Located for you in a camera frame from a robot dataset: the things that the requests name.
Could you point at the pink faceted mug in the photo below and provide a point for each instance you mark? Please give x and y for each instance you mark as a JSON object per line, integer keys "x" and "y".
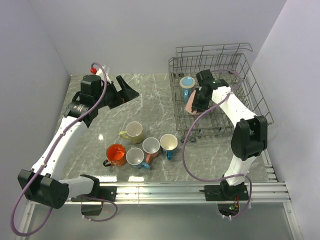
{"x": 189, "y": 105}

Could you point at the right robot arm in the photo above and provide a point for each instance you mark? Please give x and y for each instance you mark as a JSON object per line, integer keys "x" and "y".
{"x": 250, "y": 135}

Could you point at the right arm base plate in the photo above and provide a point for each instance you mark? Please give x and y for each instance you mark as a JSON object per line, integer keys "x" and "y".
{"x": 215, "y": 193}

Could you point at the dark blue mug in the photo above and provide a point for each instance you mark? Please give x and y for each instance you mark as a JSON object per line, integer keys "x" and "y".
{"x": 168, "y": 144}

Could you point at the salmon floral mug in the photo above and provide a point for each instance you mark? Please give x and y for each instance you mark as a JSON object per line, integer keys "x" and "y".
{"x": 151, "y": 146}

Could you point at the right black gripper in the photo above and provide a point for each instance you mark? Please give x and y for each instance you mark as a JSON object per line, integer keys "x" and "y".
{"x": 197, "y": 106}

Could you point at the blue mug orange interior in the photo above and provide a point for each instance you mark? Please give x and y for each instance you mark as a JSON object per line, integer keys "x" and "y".
{"x": 187, "y": 85}

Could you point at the aluminium mounting rail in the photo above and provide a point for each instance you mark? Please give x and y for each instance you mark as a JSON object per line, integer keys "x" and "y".
{"x": 189, "y": 192}

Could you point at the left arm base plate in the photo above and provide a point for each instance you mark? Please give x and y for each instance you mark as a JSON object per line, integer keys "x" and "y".
{"x": 105, "y": 192}

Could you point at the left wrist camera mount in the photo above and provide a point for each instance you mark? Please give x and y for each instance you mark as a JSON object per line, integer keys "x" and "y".
{"x": 100, "y": 72}

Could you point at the light blue floral mug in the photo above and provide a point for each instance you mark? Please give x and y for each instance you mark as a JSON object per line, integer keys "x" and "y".
{"x": 135, "y": 157}

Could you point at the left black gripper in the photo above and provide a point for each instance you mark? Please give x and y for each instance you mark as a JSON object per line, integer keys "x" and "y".
{"x": 126, "y": 93}

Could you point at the wire dish rack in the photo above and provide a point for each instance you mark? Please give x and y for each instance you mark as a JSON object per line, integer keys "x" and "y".
{"x": 225, "y": 61}

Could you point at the orange mug black handle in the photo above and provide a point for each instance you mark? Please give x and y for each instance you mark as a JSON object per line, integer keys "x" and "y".
{"x": 115, "y": 156}

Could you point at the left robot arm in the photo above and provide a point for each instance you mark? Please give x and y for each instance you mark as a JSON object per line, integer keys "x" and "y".
{"x": 43, "y": 183}

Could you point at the yellow faceted mug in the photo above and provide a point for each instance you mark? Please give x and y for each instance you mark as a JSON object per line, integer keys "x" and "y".
{"x": 133, "y": 132}

